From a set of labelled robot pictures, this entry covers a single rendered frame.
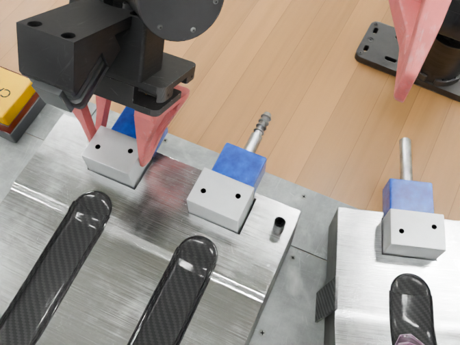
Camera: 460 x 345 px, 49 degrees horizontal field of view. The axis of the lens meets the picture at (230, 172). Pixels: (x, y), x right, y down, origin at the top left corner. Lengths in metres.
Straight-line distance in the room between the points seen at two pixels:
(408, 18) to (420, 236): 0.32
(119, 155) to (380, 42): 0.40
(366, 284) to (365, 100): 0.26
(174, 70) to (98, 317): 0.22
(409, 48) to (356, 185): 0.44
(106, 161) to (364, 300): 0.27
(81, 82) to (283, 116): 0.33
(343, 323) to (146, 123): 0.25
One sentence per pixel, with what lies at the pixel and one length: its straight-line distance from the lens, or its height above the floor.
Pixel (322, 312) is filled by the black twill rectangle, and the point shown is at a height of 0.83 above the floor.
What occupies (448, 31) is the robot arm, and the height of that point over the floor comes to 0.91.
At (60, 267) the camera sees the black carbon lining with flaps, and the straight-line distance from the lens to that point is 0.48.
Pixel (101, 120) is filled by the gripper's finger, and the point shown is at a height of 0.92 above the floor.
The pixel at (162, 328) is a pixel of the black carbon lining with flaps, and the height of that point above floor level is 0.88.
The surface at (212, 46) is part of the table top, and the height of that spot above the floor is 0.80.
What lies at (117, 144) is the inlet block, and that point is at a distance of 0.48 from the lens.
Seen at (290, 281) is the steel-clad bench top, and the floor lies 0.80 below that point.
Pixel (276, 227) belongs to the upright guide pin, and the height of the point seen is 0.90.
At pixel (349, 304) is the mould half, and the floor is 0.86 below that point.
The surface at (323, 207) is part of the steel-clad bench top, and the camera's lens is 0.57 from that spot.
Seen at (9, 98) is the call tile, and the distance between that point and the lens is 0.65.
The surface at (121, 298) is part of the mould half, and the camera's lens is 0.45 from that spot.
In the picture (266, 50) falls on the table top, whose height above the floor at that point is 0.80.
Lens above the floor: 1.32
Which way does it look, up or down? 62 degrees down
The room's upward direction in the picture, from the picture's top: straight up
